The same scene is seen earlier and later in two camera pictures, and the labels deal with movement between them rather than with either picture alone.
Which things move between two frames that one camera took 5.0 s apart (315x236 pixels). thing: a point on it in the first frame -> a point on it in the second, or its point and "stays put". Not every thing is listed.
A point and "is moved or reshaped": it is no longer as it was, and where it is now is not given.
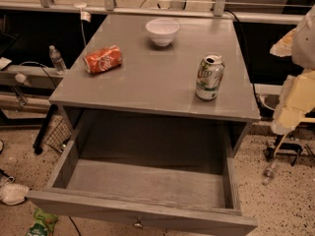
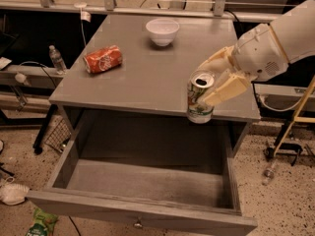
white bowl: (162, 30) stays put
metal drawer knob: (138, 224) stays put
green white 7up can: (210, 73) is moved or reshaped
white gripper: (305, 48) -> (258, 54)
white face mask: (13, 194) stays put
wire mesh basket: (59, 136) stays put
